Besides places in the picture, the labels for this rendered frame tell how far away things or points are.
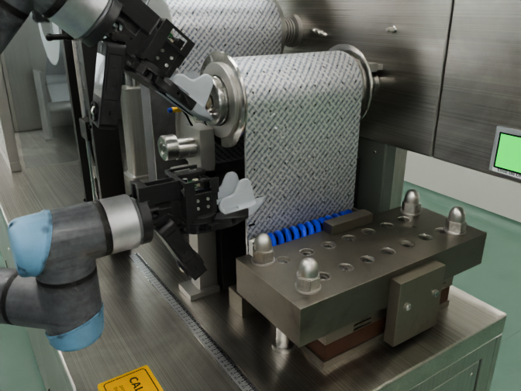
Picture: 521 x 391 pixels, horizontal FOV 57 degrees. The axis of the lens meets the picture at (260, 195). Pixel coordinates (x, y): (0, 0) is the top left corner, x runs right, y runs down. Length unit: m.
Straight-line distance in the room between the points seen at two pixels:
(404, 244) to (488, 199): 2.88
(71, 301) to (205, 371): 0.21
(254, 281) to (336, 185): 0.26
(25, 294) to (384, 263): 0.50
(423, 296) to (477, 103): 0.31
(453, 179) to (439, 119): 2.94
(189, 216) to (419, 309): 0.37
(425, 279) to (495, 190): 2.90
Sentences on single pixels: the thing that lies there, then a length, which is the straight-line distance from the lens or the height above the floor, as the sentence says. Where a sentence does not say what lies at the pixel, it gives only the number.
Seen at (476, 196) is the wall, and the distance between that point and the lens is 3.72.
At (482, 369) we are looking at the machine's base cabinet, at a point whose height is 0.80.
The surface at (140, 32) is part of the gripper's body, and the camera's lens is 0.68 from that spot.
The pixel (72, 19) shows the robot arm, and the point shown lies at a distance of 0.64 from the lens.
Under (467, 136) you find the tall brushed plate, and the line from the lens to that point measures 0.84.
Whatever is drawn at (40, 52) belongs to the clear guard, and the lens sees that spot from 1.66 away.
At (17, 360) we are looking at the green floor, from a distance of 2.36.
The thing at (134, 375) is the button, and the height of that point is 0.92.
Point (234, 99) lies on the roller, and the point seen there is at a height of 1.26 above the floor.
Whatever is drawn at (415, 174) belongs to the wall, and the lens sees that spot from 4.00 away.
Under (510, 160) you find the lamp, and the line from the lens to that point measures 0.80.
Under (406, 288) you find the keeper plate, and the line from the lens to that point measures 0.73.
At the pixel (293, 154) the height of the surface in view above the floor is 1.16.
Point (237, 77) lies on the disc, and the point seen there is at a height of 1.29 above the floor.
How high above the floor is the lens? 1.39
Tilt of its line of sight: 22 degrees down
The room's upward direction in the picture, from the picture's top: straight up
